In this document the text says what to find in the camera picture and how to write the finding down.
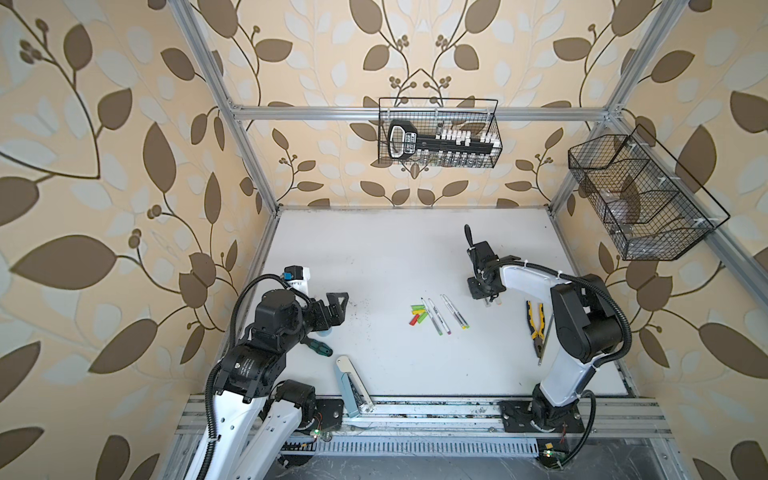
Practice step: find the green black screwdriver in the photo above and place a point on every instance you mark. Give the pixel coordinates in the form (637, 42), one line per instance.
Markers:
(318, 347)

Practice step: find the white marker green end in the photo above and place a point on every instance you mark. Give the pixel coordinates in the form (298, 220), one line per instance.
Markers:
(432, 316)

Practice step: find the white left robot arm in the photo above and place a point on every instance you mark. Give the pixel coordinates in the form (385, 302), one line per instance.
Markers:
(250, 410)

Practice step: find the black wire basket wall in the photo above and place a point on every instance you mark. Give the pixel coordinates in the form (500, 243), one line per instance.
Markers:
(652, 206)
(473, 114)

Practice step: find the aluminium frame corner post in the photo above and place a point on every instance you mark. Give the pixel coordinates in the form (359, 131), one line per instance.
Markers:
(184, 15)

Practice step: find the blue white stapler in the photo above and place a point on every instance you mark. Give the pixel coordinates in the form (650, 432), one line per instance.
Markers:
(357, 401)

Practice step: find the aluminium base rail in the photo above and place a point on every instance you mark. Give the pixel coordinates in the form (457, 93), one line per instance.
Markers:
(475, 427)

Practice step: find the black wire basket right wall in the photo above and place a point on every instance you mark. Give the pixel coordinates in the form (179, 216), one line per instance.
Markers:
(652, 206)

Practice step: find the white marker yellow end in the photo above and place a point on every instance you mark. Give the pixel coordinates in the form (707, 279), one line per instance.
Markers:
(453, 312)

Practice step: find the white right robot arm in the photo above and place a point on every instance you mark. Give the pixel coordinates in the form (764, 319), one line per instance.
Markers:
(590, 327)

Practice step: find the yellow black pliers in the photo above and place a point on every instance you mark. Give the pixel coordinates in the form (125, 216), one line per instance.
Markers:
(537, 324)

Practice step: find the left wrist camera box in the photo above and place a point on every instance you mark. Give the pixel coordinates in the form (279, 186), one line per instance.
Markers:
(297, 277)

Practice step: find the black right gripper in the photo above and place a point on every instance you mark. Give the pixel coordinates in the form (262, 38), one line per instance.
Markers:
(473, 289)

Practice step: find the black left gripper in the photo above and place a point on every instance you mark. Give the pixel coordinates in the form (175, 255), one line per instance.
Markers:
(336, 312)

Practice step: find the black socket holder tool set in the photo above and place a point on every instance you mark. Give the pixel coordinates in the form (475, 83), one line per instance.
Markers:
(403, 141)

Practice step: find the black wire basket back wall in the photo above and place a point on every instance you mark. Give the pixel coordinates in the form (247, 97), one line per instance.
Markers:
(473, 114)

